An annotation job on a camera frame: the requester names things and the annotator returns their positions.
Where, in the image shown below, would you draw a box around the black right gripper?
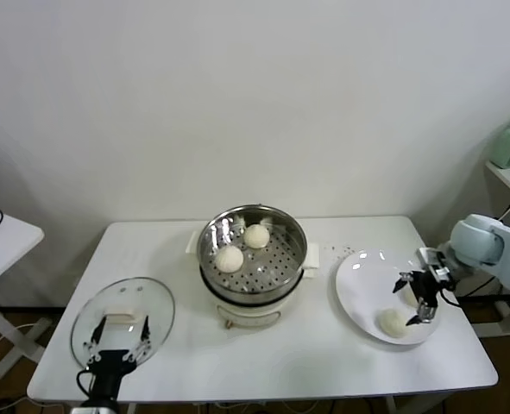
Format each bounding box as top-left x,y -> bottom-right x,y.
391,268 -> 457,327

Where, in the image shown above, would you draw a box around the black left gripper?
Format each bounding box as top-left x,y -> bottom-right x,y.
82,315 -> 153,399

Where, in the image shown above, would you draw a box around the white steamed baozi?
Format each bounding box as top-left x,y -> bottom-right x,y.
377,308 -> 411,338
242,223 -> 271,250
215,245 -> 245,273
401,284 -> 422,308

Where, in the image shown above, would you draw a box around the stainless steel steamer basket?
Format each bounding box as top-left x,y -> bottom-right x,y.
196,204 -> 308,305

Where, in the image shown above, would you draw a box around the glass pot lid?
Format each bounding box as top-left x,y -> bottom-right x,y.
70,276 -> 177,375

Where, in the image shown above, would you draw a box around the white round plate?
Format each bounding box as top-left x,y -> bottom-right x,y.
334,249 -> 444,347

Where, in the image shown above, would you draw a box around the white electric cooking pot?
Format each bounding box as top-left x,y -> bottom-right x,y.
186,230 -> 321,331

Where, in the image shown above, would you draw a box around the white side table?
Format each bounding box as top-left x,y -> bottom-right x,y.
0,202 -> 46,380

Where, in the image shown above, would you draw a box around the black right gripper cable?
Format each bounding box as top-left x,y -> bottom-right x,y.
438,282 -> 462,308

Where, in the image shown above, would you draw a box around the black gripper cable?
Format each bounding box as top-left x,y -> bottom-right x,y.
76,367 -> 96,396
438,282 -> 462,308

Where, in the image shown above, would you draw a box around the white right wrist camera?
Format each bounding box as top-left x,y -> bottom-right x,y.
416,247 -> 450,277

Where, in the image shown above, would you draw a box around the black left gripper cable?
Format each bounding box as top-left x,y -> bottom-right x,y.
76,367 -> 96,396

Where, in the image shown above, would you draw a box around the white floor cable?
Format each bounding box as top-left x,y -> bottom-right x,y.
0,321 -> 42,350

